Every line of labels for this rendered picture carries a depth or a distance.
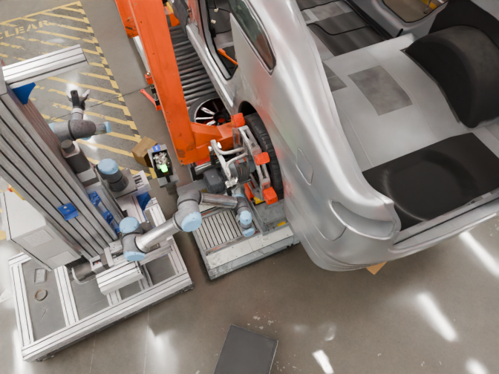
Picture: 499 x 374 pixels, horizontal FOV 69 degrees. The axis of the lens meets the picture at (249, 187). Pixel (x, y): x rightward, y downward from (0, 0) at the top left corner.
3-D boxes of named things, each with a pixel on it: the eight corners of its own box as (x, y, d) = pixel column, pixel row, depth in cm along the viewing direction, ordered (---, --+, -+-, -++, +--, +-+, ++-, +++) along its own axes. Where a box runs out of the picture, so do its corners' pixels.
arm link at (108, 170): (122, 180, 250) (115, 169, 239) (102, 184, 249) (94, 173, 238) (122, 167, 257) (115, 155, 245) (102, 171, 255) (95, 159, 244)
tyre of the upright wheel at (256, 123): (297, 203, 290) (315, 168, 229) (270, 214, 285) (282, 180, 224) (263, 136, 312) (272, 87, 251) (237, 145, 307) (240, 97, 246)
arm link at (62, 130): (104, 183, 249) (69, 130, 203) (82, 188, 247) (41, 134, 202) (104, 170, 255) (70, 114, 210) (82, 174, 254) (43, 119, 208)
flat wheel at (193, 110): (270, 134, 355) (270, 117, 335) (217, 171, 333) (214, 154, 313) (228, 99, 383) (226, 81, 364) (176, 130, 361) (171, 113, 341)
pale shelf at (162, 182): (180, 181, 309) (179, 179, 307) (160, 188, 306) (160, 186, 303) (165, 145, 331) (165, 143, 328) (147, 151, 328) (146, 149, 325)
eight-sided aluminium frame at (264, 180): (269, 208, 274) (271, 166, 229) (261, 212, 273) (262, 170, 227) (241, 156, 302) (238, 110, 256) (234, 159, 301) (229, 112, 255)
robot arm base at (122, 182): (110, 195, 256) (105, 188, 247) (105, 179, 263) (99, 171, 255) (131, 187, 259) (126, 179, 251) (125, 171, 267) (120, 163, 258)
